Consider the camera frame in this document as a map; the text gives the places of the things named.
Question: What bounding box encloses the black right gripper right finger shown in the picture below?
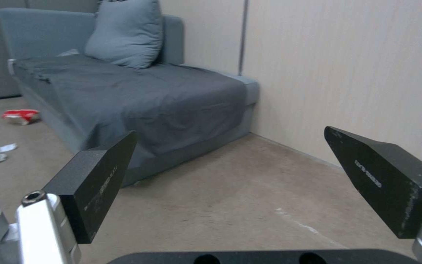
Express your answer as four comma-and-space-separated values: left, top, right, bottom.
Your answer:
324, 126, 422, 264

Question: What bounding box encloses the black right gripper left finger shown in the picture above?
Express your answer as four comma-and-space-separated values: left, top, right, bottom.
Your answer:
0, 130, 138, 264

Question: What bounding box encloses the crumpled red snack bag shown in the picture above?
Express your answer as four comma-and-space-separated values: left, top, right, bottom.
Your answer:
1, 109, 42, 126

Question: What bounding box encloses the dark grey sofa sheet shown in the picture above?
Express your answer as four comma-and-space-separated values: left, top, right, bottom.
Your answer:
14, 56, 248, 155

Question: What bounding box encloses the grey-blue fabric sofa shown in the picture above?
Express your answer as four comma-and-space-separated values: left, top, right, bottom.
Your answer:
0, 7, 262, 188

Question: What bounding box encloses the grey-blue square cushion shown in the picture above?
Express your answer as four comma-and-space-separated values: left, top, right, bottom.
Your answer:
84, 0, 164, 70

